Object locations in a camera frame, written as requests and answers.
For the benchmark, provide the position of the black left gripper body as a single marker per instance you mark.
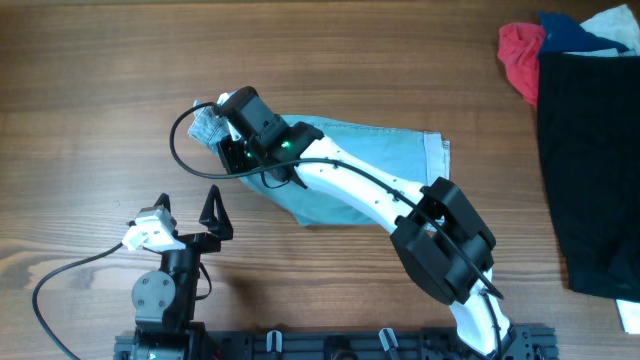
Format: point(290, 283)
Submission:
point(200, 242)

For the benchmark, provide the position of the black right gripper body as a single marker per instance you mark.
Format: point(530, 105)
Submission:
point(238, 154)

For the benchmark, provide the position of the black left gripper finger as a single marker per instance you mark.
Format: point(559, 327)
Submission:
point(214, 216)
point(163, 203)

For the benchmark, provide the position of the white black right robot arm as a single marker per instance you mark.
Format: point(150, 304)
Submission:
point(442, 242)

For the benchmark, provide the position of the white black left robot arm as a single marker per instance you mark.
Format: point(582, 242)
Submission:
point(165, 299)

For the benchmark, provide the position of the red cloth garment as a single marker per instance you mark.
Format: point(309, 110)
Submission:
point(518, 47)

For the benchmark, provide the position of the dark blue cloth garment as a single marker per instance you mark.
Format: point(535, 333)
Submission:
point(563, 34)

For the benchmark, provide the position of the black cloth garment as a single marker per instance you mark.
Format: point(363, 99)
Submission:
point(588, 140)

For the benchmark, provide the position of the white cloth garment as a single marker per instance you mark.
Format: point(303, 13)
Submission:
point(616, 24)

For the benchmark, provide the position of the white paper sheet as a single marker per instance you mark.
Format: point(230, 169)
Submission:
point(629, 313)

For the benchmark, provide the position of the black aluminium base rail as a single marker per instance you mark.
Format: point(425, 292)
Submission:
point(426, 344)

